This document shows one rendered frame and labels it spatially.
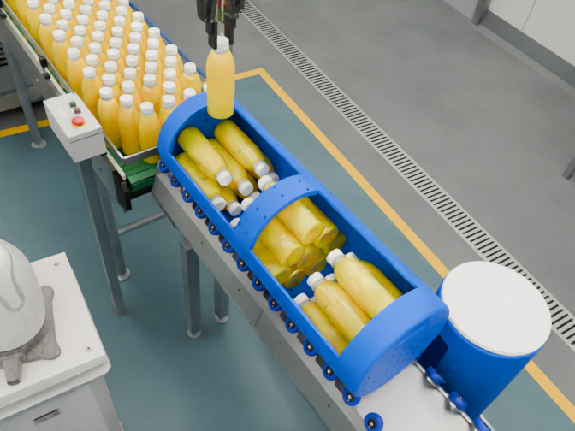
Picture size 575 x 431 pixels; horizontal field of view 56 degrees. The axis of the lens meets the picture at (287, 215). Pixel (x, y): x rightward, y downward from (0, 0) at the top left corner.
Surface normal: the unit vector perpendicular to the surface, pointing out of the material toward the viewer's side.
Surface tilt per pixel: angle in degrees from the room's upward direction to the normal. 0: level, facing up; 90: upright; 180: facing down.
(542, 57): 76
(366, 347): 49
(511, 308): 0
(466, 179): 0
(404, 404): 0
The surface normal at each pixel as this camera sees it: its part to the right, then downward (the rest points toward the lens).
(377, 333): -0.40, -0.31
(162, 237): 0.10, -0.67
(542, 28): -0.86, 0.32
